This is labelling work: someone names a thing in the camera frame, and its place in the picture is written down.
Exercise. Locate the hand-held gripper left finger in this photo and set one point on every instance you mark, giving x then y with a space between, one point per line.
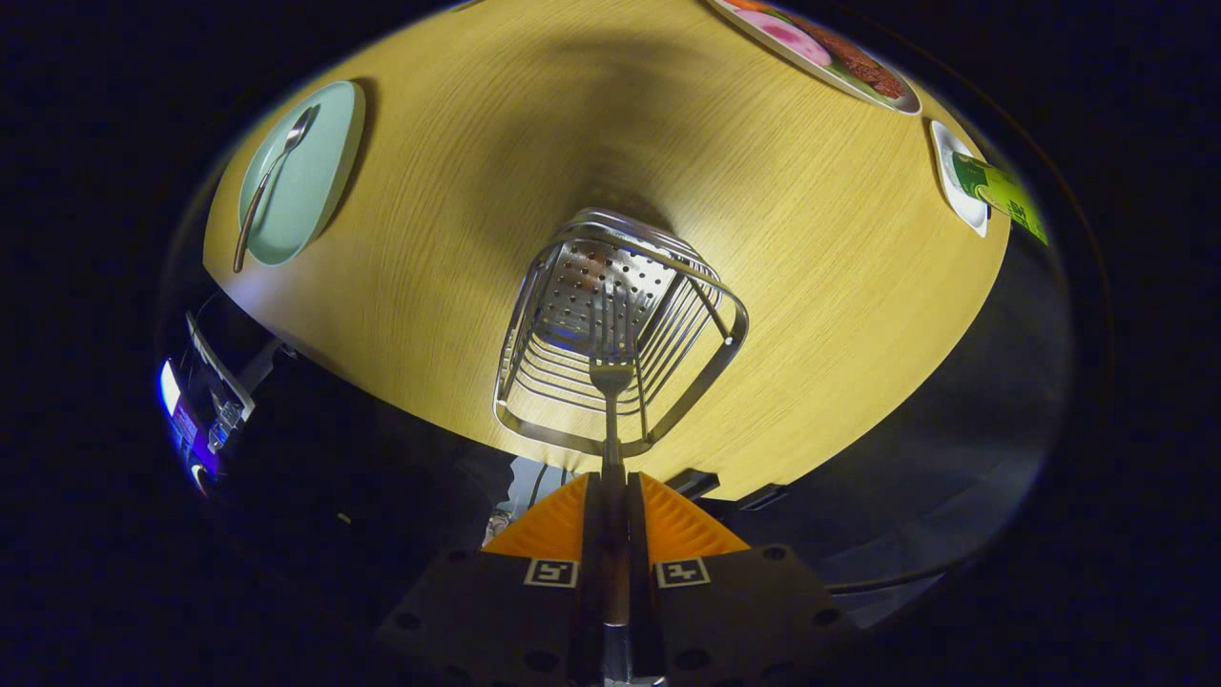
591 572

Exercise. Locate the pale green plate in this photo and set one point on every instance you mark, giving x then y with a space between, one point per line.
324 162

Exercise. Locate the pink ham slice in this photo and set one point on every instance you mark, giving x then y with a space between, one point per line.
782 33

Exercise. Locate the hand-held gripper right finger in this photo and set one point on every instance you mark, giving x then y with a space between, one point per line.
639 572

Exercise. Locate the lit electronic device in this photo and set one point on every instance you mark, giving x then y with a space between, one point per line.
186 420

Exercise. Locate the brown meat piece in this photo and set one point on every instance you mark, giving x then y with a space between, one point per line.
858 65

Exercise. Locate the white square coaster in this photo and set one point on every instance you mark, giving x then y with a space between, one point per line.
949 181

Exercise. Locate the green drink bottle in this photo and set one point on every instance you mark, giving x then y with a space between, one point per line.
1002 196

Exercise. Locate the white food plate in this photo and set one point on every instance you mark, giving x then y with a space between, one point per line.
858 91

